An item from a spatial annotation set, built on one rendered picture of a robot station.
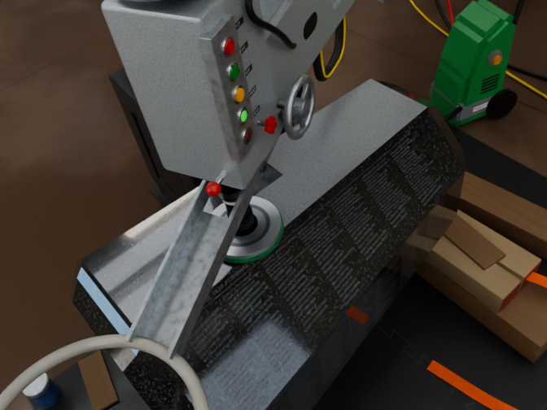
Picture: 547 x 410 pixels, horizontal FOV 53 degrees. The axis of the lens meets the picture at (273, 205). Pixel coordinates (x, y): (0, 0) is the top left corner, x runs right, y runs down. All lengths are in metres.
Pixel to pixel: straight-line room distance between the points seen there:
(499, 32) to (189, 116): 2.00
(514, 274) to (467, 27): 1.28
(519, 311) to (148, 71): 1.65
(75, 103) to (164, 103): 2.71
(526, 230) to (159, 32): 1.88
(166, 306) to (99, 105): 2.53
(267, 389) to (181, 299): 0.36
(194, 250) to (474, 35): 1.96
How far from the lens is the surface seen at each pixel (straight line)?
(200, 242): 1.34
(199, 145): 1.15
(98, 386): 2.39
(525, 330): 2.22
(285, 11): 1.25
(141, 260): 1.54
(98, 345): 1.33
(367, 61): 3.59
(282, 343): 1.50
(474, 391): 2.21
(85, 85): 3.95
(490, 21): 2.88
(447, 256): 2.22
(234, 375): 1.46
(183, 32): 0.98
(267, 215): 1.50
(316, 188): 1.59
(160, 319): 1.32
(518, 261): 2.26
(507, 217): 2.54
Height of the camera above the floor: 2.03
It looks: 48 degrees down
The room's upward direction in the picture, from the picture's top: 11 degrees counter-clockwise
